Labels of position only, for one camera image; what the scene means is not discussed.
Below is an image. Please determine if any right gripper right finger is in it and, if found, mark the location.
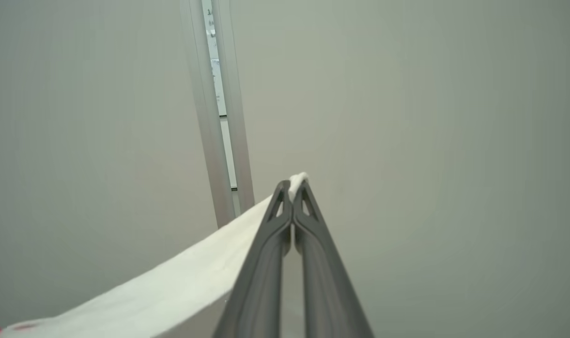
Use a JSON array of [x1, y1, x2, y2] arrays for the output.
[[292, 179, 375, 338]]

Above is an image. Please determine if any grey partition post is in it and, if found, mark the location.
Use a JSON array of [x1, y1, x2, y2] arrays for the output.
[[211, 0, 255, 212], [179, 0, 236, 229]]

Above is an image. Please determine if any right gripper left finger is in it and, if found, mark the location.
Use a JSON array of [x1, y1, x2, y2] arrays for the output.
[[213, 180, 293, 338]]

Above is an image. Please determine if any red basketball jersey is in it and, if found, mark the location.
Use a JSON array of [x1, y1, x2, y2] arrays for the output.
[[0, 172, 309, 338]]

